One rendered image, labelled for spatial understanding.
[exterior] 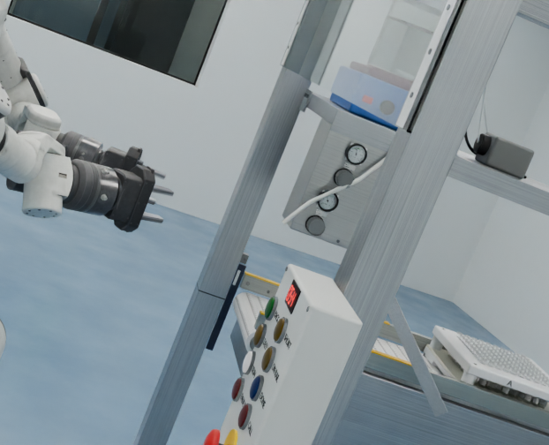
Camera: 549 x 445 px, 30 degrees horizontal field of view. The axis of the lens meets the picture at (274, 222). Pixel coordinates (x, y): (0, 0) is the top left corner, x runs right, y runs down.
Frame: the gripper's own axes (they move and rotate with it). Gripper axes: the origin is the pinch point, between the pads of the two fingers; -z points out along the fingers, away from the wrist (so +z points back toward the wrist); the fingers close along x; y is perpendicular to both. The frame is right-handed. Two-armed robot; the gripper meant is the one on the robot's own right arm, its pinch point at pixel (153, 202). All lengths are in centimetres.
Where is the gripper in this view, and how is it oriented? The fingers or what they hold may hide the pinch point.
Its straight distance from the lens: 187.6
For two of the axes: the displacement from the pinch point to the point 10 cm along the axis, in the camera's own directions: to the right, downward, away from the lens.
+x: -3.7, 9.1, 1.6
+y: 5.9, 3.7, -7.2
